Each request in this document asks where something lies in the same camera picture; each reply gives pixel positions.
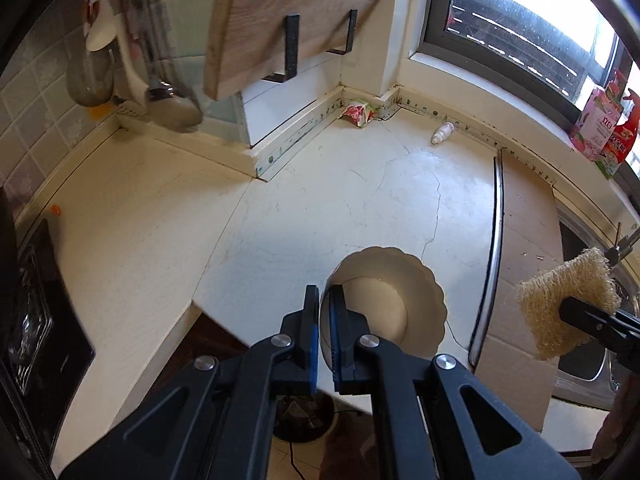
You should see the red spray bottle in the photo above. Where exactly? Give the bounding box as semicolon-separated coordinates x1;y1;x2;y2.
596;90;640;180

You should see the pink candy wrapper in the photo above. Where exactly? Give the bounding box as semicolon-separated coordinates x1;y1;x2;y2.
341;100;375;128

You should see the pink detergent refill pouch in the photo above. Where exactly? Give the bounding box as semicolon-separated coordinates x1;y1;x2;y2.
570;68;627;162

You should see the chrome sink faucet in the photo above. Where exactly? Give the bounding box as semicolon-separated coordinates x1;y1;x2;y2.
604;228;640;268

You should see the brown cardboard sheet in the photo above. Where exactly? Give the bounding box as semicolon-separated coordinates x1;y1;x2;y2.
475;151;563;431

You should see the small white yogurt bottle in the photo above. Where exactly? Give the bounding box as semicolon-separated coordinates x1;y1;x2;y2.
431;122;456;145

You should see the wooden cutting board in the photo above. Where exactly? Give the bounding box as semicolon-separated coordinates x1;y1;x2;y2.
204;0;378;101

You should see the black induction cooktop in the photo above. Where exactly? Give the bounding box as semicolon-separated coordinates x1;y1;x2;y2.
1;194;94;479

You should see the thin black cable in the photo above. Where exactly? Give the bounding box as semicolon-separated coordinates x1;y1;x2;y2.
286;439;309;480

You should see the white scalloped plate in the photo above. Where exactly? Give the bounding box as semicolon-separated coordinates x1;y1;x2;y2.
326;246;447;359

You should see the steel ladle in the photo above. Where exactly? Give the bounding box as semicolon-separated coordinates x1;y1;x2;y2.
130;0;203;133

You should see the white rice spoon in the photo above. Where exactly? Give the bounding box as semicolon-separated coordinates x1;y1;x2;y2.
85;0;122;52

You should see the stainless steel sink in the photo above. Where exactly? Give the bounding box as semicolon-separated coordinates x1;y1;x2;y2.
553;204;629;411

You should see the round trash bin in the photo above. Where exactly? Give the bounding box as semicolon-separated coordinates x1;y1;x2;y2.
272;392;335;443

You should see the loofah sponge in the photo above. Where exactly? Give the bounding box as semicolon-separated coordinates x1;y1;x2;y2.
515;246;623;362

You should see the white slotted spatula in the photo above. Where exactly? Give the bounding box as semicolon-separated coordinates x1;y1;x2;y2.
114;13;149;110

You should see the steel mesh strainer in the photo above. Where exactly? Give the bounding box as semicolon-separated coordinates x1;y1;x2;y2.
66;46;114;107

